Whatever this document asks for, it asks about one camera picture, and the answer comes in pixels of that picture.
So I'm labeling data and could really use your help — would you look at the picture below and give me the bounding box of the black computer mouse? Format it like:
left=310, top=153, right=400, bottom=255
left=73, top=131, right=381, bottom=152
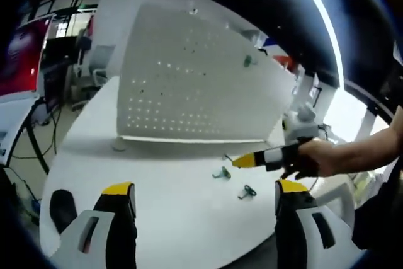
left=50, top=189, right=78, bottom=235

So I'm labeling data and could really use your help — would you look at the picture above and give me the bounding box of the ceiling light strip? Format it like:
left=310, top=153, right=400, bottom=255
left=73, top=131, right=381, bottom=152
left=289, top=0, right=346, bottom=87

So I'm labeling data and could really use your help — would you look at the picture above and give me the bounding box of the white square column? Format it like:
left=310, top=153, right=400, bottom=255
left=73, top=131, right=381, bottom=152
left=94, top=0, right=150, bottom=81

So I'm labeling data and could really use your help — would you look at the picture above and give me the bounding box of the person's right hand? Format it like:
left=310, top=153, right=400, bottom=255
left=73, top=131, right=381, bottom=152
left=281, top=139, right=336, bottom=180

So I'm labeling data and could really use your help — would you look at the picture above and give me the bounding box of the white laptop red screen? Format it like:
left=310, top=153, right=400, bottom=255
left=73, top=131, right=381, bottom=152
left=0, top=18, right=53, bottom=115

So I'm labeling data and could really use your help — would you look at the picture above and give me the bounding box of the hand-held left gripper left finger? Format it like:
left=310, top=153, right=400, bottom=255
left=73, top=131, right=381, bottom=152
left=47, top=181, right=139, bottom=269

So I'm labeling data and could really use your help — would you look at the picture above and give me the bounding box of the white office chair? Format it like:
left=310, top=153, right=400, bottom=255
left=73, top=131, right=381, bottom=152
left=89, top=45, right=116, bottom=89

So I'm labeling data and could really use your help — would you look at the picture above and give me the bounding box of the grey metal hook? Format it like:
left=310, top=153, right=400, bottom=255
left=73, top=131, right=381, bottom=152
left=212, top=166, right=232, bottom=180
left=237, top=185, right=256, bottom=201

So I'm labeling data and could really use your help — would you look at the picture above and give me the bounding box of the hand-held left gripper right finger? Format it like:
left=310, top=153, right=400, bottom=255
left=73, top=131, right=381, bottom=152
left=274, top=179, right=356, bottom=269

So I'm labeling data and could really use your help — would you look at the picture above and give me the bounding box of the person's black shirt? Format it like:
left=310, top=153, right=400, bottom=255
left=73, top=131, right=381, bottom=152
left=352, top=161, right=403, bottom=251

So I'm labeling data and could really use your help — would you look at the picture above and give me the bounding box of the black computer monitor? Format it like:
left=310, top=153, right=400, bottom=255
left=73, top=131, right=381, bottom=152
left=43, top=60, right=69, bottom=114

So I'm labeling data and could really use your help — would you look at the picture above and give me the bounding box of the white perforated mounting plate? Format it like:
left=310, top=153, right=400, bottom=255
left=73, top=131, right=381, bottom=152
left=113, top=3, right=300, bottom=152

